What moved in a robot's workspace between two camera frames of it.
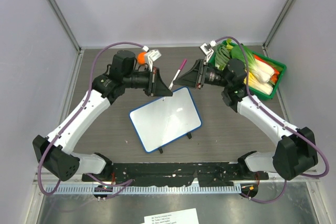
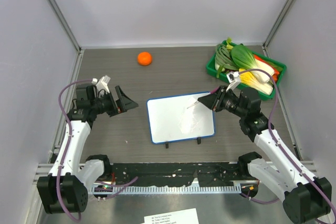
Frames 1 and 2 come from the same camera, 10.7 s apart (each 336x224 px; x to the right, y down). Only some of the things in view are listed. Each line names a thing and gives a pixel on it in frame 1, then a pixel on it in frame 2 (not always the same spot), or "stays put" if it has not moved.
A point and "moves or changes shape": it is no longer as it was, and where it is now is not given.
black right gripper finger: x=190 y=78 → x=211 y=100
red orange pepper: x=274 y=77 stays put
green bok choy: x=260 y=70 stays put
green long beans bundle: x=222 y=54 stays put
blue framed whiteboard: x=166 y=119 moves or changes shape
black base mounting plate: x=167 y=174 stays put
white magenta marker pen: x=178 y=71 → x=210 y=93
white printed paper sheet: x=185 y=216 stays put
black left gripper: x=157 y=86 → x=124 y=103
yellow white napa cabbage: x=255 y=83 stays put
